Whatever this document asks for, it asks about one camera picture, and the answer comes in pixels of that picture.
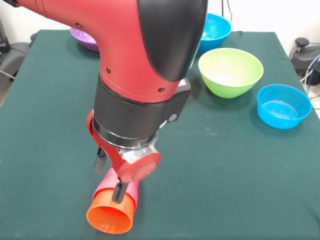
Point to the deep blue bowl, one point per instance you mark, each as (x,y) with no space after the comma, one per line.
(215,32)

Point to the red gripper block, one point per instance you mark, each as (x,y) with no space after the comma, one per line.
(140,167)

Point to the purple bowl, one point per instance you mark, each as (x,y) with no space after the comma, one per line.
(86,41)

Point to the orange-red cup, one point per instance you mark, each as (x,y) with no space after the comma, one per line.
(110,217)

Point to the pink cup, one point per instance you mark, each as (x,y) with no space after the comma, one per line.
(107,182)

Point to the dark green tablecloth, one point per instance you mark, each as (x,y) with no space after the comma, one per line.
(225,187)

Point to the large green bowl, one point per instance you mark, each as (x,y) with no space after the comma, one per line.
(230,75)

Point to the shallow blue bowl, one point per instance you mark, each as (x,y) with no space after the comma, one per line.
(283,110)

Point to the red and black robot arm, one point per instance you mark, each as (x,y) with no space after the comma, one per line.
(125,62)

